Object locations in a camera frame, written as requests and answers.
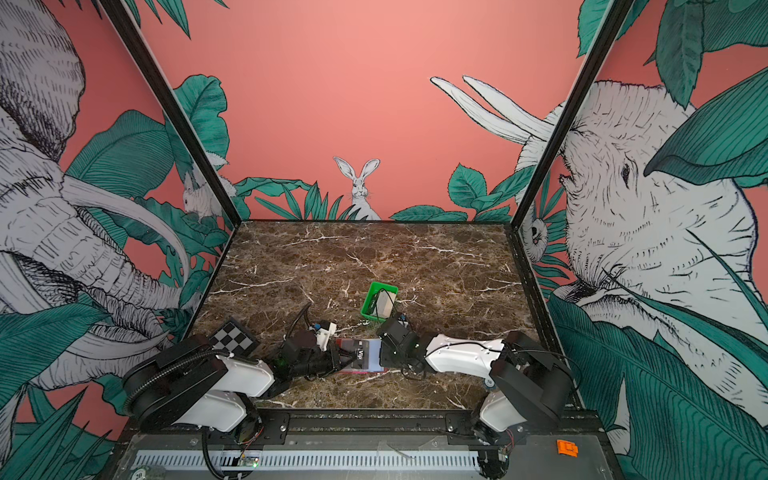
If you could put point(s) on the white slotted cable duct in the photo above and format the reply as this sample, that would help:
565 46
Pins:
361 460

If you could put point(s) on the green plastic tray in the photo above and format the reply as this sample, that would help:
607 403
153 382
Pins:
366 310

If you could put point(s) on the right black frame post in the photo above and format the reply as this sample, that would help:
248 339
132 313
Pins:
612 22

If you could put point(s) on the orange connector block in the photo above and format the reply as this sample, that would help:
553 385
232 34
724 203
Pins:
567 448

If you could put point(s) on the checkerboard calibration tag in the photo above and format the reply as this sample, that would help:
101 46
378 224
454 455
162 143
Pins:
235 338

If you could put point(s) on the left black frame post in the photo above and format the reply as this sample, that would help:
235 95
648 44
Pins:
128 31

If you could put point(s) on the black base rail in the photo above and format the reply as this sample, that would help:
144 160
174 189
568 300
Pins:
360 426

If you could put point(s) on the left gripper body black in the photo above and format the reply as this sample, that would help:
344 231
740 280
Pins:
321 363

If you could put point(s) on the stack of credit cards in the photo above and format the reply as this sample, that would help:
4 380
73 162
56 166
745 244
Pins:
384 305

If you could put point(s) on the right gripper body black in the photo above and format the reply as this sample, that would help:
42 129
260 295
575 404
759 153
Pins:
390 359

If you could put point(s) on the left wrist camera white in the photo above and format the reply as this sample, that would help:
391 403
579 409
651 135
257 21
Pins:
324 332

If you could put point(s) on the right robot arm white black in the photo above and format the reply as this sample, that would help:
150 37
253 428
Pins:
530 386

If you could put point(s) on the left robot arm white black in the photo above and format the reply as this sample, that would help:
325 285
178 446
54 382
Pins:
210 382

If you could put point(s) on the black frame post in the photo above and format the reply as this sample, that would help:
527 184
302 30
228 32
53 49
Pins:
612 22
128 31

